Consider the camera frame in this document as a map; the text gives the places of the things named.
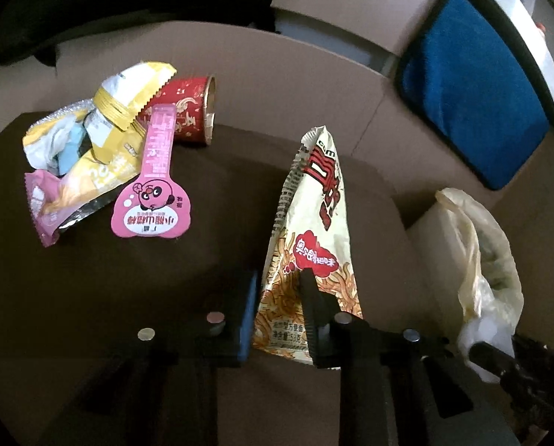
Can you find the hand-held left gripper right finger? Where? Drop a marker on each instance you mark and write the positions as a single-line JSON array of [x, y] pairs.
[[312, 316]]

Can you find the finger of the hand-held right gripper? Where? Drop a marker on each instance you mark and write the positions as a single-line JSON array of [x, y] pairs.
[[491, 357]]

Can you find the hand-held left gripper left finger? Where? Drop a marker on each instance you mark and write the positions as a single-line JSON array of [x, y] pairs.
[[248, 325]]

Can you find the cream noodle snack packet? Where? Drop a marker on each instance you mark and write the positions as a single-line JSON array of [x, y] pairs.
[[314, 223]]

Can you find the beige plastic bin liner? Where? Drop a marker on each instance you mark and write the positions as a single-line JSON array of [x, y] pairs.
[[486, 251]]

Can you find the pink lollipop-shaped wrapper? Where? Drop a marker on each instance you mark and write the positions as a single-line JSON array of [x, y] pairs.
[[151, 204]]

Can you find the pink and cream snack packet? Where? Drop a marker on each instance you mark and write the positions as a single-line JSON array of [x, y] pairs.
[[72, 190]]

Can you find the red paper cup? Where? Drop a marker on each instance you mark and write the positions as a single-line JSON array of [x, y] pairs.
[[188, 102]]

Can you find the yellow zigzag-edged packet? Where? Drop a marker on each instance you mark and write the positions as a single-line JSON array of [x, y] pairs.
[[123, 88]]

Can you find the white and silver packet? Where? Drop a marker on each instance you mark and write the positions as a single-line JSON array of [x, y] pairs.
[[49, 144]]

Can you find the blue cloth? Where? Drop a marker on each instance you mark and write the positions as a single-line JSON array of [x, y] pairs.
[[472, 93]]

